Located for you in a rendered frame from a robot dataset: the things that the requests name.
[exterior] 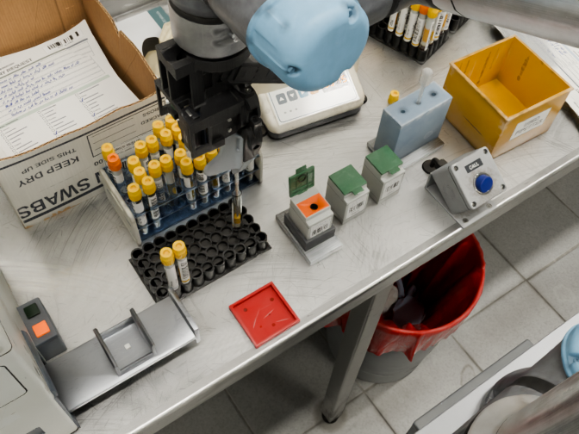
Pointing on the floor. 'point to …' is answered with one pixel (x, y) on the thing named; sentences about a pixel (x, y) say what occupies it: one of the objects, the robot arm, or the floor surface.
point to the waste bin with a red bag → (466, 251)
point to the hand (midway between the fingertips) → (235, 158)
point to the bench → (62, 302)
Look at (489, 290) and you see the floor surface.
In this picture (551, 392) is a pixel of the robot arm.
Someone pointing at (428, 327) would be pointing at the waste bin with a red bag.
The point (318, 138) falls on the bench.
